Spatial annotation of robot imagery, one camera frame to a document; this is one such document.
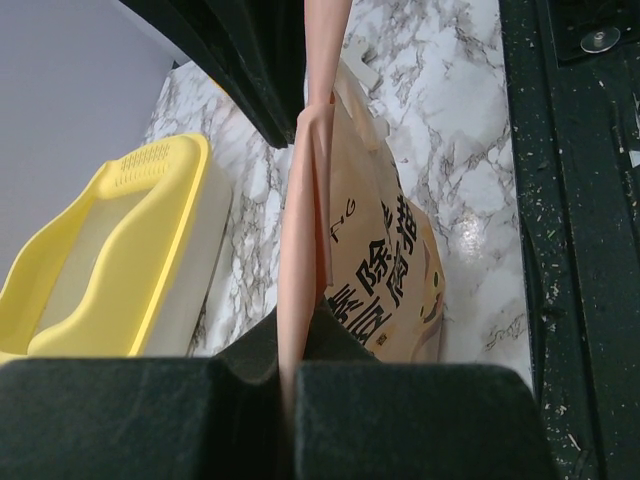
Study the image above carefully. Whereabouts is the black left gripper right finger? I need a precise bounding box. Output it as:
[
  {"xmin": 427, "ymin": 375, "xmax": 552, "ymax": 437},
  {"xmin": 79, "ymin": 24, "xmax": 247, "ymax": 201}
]
[{"xmin": 293, "ymin": 309, "xmax": 560, "ymax": 479}]

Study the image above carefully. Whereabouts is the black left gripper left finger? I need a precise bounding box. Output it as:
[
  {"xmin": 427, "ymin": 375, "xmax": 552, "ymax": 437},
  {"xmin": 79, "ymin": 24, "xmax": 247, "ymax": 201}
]
[{"xmin": 1, "ymin": 319, "xmax": 279, "ymax": 479}]

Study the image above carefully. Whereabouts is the yellow litter box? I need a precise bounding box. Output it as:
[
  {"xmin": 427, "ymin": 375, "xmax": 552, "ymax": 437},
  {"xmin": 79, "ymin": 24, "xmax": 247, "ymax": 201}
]
[{"xmin": 1, "ymin": 133, "xmax": 232, "ymax": 363}]

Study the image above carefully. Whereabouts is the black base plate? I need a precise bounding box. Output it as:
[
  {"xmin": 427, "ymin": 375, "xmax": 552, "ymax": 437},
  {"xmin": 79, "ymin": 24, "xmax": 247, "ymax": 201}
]
[{"xmin": 499, "ymin": 1, "xmax": 639, "ymax": 479}]

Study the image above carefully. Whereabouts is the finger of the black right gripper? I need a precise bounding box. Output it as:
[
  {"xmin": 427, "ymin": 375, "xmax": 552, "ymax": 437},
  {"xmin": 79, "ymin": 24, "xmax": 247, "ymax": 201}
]
[{"xmin": 124, "ymin": 0, "xmax": 306, "ymax": 148}]

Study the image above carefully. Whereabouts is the pink cat litter bag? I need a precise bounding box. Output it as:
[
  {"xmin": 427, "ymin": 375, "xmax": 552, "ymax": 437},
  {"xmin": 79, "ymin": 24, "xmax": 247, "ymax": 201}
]
[{"xmin": 277, "ymin": 1, "xmax": 446, "ymax": 409}]

